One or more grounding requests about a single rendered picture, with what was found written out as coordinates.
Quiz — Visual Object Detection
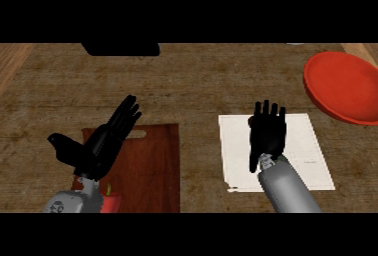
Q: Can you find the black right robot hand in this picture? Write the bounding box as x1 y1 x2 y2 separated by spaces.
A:
246 99 288 174

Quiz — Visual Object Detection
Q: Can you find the white placemat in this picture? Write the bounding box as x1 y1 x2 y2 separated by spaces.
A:
217 113 336 194

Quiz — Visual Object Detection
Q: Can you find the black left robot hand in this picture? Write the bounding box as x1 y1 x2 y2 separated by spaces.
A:
46 94 143 182

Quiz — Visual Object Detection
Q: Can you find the black appliance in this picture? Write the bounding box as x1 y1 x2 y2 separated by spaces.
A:
80 42 162 57

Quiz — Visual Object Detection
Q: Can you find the red bowl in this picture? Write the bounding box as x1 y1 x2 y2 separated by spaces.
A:
302 50 378 127

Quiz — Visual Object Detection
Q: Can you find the brown wooden cutting board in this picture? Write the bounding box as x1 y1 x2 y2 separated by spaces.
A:
71 123 181 214

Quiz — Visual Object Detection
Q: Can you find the red pepper with green stem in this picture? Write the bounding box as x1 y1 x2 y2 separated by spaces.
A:
99 183 122 214

